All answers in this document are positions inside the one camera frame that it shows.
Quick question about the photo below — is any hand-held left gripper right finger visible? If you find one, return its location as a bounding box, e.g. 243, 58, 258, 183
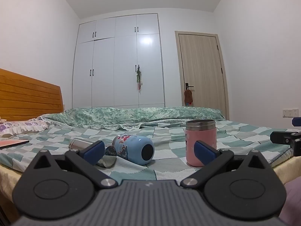
180, 140, 276, 190

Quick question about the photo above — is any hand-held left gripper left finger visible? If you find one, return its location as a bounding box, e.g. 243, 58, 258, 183
22, 140, 118, 190

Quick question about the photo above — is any blue printed cup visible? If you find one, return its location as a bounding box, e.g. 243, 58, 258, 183
111, 134, 155, 166

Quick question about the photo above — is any stainless steel cup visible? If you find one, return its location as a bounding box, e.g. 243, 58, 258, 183
68, 139, 117, 168

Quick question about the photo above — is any pink cup with steel rim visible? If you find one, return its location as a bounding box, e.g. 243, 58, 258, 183
185, 119, 217, 167

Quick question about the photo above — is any checked green bed sheet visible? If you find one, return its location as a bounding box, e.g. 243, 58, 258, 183
0, 119, 295, 182

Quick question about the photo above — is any green floral quilt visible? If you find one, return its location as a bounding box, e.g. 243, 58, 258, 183
46, 106, 224, 131

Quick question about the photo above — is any pink cloth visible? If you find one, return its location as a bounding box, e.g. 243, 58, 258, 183
278, 174, 301, 226

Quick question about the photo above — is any light wooden door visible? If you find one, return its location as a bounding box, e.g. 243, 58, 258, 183
174, 30, 230, 121

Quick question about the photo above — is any purple floral pillow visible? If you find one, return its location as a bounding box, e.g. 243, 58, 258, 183
0, 119, 50, 138

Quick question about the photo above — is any red flat book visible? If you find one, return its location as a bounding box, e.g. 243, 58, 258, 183
0, 139, 30, 150

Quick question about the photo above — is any green hanging ornament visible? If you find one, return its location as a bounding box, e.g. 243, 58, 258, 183
136, 67, 143, 90

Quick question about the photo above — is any wooden bed headboard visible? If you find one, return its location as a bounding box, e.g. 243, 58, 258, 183
0, 68, 65, 122

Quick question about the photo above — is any white wardrobe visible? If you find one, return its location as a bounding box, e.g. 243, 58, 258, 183
71, 13, 166, 109

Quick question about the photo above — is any white wall socket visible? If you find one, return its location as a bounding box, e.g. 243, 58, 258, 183
283, 108, 299, 118

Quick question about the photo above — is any brown bag on handle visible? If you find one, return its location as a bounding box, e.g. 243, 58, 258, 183
184, 90, 194, 106

